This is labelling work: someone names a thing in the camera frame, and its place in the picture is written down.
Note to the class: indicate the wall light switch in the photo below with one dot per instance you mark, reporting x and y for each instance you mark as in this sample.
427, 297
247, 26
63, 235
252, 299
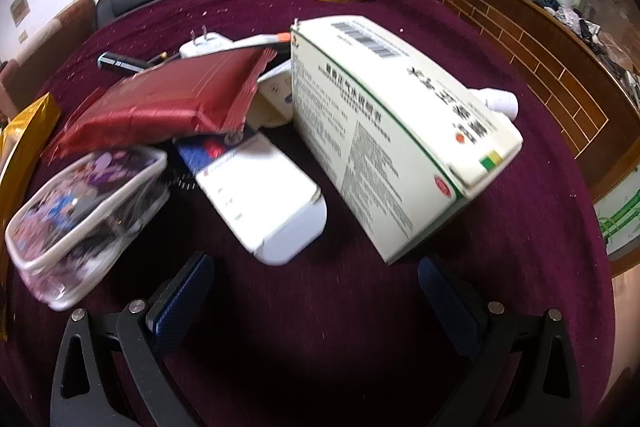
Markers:
23, 36

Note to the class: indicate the large white medicine box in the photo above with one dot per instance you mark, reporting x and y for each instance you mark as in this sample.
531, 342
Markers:
380, 132

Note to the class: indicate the clear zip pouch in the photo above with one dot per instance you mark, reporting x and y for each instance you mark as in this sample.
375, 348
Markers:
75, 227

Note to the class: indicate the red fabric pouch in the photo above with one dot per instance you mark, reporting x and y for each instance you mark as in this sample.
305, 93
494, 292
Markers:
165, 102

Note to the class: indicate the white green cardboard box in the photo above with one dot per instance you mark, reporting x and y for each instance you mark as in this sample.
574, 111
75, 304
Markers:
620, 222

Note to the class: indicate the brown armchair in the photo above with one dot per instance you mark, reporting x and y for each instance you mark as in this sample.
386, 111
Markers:
50, 37

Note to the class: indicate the wooden brick pattern counter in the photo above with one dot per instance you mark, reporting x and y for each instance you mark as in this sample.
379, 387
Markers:
550, 57

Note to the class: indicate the small gold wall plaque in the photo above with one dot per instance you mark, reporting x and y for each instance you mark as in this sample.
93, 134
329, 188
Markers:
19, 9

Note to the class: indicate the white bottle with orange cap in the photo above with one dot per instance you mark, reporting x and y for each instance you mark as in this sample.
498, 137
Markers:
260, 41

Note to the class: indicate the long white blue box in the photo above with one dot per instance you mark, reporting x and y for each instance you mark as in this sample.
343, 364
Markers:
260, 207

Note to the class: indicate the black pen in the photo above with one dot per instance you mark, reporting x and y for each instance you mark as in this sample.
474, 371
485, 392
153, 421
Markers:
120, 61

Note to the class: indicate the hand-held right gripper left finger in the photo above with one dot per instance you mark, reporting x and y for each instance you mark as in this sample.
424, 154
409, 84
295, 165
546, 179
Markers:
181, 302

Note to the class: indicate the white charger plug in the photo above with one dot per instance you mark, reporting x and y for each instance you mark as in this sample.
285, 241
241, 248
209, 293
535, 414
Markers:
210, 47

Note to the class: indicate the burgundy tablecloth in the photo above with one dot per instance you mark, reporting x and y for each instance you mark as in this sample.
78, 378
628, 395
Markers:
350, 332

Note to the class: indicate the gold tray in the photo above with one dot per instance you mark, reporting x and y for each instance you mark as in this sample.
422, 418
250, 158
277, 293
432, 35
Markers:
25, 132

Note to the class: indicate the small white bottle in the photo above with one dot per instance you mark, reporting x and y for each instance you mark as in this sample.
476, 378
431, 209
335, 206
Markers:
500, 103

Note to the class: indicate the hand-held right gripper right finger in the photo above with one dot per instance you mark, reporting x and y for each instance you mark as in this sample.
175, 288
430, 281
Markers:
450, 307

